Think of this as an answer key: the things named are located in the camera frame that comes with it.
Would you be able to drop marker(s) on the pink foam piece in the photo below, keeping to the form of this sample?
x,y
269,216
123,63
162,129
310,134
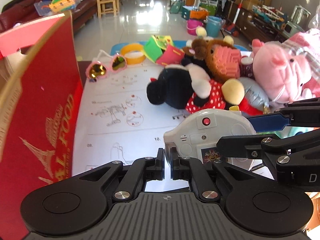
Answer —
x,y
170,56

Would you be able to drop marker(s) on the red toy scooter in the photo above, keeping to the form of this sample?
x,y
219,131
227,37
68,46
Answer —
x,y
231,27

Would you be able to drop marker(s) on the red cardboard box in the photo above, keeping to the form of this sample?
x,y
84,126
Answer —
x,y
37,130

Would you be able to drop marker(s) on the black bag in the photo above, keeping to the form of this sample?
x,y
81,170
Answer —
x,y
17,0

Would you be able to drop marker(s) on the clear plastic box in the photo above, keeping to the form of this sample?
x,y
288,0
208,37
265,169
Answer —
x,y
42,8

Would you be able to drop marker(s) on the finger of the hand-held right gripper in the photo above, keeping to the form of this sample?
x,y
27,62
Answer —
x,y
240,145
270,122

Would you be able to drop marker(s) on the yellow toy building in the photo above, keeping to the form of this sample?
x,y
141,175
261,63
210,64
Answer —
x,y
62,3

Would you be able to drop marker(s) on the brown plush with cream ears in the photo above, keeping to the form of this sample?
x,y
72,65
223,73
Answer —
x,y
216,77

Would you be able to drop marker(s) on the pink blanket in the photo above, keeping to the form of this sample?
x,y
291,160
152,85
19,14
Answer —
x,y
312,87

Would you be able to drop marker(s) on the pink pig plush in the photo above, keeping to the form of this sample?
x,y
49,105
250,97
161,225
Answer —
x,y
280,75

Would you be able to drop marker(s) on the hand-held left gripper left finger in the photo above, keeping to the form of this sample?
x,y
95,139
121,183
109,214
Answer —
x,y
162,162

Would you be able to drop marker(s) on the pink heart sunglasses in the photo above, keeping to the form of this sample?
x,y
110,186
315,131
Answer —
x,y
96,71

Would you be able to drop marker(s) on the small wooden chair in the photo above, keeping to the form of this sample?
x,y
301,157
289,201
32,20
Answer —
x,y
107,2

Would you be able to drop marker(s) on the grey-blue plush pillow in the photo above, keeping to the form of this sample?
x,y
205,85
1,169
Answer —
x,y
255,92

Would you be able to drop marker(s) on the mouse plush polka dot dress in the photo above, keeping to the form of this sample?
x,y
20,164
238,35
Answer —
x,y
175,90

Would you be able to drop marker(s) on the dark red leather sofa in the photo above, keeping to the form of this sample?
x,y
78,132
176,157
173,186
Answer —
x,y
22,12

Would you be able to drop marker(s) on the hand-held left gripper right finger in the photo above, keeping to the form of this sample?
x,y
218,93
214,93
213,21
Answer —
x,y
173,163

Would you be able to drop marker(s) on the teal toy bin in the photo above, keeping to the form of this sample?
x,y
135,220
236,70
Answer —
x,y
175,7

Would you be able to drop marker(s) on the brown monkey plush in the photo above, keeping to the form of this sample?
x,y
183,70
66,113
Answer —
x,y
198,47

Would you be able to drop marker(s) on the silver pot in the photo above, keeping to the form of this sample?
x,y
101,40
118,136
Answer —
x,y
300,15

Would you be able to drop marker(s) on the dark cup with white rim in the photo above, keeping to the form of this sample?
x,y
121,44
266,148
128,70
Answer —
x,y
247,70

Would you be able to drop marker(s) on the white and teal unicorn plush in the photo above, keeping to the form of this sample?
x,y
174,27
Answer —
x,y
297,131

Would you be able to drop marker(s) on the pink bucket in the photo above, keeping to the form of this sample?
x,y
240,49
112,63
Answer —
x,y
193,28

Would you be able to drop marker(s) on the orange toy bin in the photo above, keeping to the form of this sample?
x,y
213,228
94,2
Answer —
x,y
198,15

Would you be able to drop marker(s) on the pink foam cube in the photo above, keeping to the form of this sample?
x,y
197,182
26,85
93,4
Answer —
x,y
225,60

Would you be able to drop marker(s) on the blue bucket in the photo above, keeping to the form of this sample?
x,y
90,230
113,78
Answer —
x,y
213,27

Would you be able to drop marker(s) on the dark low cabinet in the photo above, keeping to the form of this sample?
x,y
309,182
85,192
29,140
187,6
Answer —
x,y
260,27

